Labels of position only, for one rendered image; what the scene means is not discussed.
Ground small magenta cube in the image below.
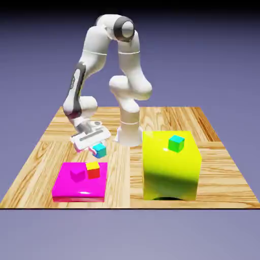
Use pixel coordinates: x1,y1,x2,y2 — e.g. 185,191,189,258
70,168,86,183

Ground large magenta box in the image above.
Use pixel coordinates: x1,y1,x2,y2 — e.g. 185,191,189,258
51,161,108,203

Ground small cyan cube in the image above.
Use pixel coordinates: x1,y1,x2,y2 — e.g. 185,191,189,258
92,143,107,159

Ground small red cube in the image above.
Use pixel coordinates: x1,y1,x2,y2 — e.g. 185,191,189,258
85,161,101,180

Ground small green cube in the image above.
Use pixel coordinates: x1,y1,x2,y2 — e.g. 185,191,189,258
168,135,185,153

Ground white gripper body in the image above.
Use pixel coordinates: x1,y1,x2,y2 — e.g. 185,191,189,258
70,125,112,150

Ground large yellow box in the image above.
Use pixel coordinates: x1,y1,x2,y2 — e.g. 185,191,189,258
142,130,203,202

